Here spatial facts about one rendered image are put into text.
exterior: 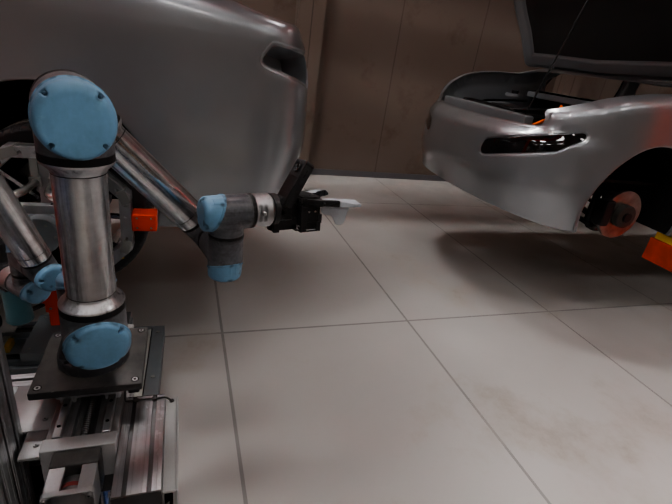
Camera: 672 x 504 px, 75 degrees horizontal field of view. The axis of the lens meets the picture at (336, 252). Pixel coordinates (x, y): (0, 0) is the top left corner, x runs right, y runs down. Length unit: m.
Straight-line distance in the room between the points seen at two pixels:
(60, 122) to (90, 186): 0.12
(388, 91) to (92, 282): 5.64
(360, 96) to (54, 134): 5.51
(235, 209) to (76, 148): 0.31
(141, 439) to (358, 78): 5.46
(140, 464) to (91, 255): 0.45
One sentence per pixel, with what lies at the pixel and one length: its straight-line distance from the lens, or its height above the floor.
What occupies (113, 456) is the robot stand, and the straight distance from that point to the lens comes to 1.11.
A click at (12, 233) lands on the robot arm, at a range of 1.32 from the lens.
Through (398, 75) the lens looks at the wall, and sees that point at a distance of 6.32.
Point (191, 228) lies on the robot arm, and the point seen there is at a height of 1.15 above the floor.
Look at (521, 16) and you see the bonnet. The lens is 4.49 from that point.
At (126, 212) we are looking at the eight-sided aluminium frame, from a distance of 1.87.
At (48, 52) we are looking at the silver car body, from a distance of 2.02.
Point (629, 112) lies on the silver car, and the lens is 3.03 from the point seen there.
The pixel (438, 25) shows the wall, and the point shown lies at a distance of 6.54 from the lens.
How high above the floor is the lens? 1.55
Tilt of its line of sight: 24 degrees down
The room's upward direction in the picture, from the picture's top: 9 degrees clockwise
